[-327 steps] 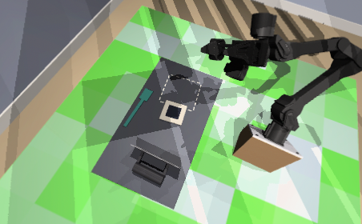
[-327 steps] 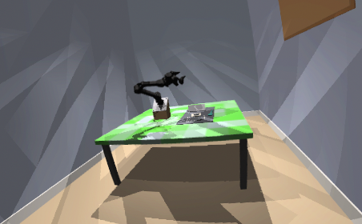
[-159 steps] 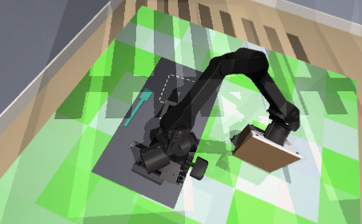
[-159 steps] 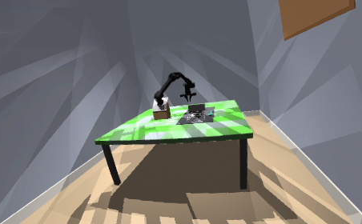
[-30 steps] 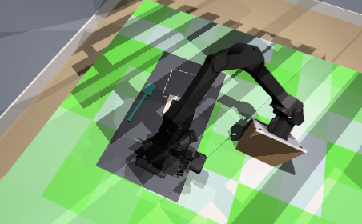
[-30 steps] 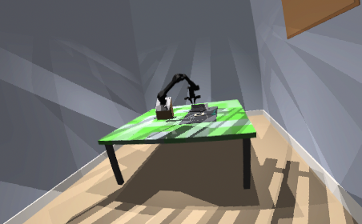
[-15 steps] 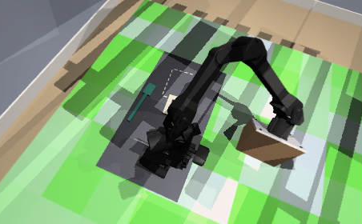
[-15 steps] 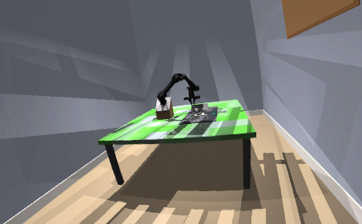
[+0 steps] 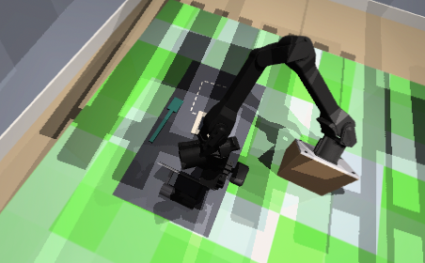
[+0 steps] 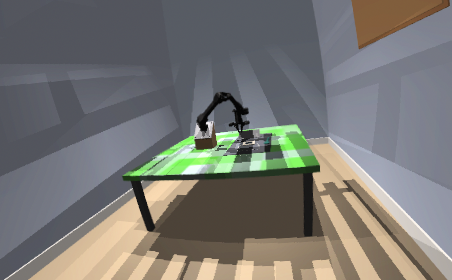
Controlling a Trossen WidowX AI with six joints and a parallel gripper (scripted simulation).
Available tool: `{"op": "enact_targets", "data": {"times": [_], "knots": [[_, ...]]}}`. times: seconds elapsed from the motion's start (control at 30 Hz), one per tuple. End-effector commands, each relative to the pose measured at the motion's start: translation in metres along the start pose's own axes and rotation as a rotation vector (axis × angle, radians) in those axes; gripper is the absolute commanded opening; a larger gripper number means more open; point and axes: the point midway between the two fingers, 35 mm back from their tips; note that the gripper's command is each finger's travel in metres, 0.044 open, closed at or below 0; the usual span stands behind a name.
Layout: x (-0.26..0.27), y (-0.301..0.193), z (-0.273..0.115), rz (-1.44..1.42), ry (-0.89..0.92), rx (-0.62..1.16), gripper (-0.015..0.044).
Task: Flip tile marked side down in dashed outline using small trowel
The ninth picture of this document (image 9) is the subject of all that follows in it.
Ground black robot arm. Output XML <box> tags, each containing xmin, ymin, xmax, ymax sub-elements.
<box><xmin>178</xmin><ymin>35</ymin><xmax>357</xmax><ymax>190</ymax></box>

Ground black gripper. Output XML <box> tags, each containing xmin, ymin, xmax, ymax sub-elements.
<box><xmin>206</xmin><ymin>157</ymin><xmax>249</xmax><ymax>187</ymax></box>

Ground cream square tile with dark centre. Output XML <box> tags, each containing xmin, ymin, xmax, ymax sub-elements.
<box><xmin>191</xmin><ymin>111</ymin><xmax>207</xmax><ymax>135</ymax></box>

